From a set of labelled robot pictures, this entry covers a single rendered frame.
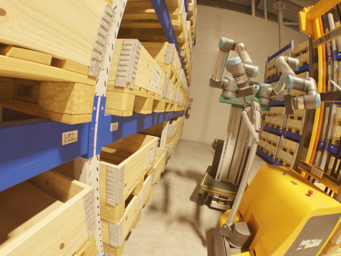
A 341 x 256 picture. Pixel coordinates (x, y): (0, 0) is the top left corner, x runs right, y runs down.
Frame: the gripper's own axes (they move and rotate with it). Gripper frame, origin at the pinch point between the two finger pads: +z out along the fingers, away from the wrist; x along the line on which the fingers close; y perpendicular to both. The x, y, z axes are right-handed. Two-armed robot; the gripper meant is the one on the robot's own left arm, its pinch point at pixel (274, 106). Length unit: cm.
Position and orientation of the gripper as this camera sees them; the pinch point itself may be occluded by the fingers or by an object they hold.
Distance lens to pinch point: 120.9
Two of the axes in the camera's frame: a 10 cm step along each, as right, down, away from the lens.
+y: 7.7, 0.4, 6.4
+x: -0.2, -10.0, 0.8
